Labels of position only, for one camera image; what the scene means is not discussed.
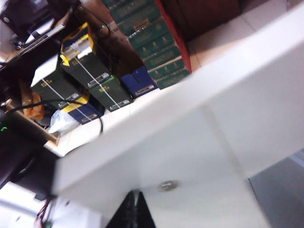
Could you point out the black monitor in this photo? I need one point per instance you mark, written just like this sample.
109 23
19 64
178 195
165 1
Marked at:
21 19

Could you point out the dark red wooden furniture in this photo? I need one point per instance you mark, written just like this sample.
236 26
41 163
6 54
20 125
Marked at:
202 19

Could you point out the blue yellow cardboard box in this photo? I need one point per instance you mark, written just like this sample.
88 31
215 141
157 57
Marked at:
88 114

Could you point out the dark wooden desk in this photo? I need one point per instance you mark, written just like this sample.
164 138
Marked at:
28 54

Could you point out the orange plastic bag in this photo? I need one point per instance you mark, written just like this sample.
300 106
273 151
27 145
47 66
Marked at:
33 111

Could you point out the green printed carton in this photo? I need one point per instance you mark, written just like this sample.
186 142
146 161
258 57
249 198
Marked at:
171 72
152 39
166 62
142 27
156 51
133 12
173 82

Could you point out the silver furniture screw fitting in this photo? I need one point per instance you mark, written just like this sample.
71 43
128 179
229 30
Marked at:
168 185

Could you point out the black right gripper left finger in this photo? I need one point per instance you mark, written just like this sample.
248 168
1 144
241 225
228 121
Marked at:
129 213

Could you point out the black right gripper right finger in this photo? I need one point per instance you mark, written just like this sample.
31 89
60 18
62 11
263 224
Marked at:
145 213

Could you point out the brown cardboard box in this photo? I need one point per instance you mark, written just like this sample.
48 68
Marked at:
123 52

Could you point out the white table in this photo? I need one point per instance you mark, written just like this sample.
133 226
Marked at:
213 142

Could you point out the white plastic bag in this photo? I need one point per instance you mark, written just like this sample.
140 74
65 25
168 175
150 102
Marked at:
61 121

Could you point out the dark green striped box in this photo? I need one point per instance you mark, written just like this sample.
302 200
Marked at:
109 95
57 90
88 69

